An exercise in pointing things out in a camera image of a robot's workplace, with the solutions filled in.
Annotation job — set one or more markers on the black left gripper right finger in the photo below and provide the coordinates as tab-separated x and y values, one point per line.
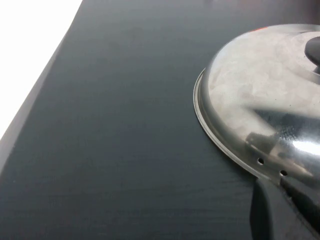
307	212

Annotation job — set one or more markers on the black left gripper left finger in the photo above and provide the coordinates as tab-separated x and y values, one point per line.
267	215

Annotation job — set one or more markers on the stainless steel pot lid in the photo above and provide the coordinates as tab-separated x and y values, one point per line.
250	87

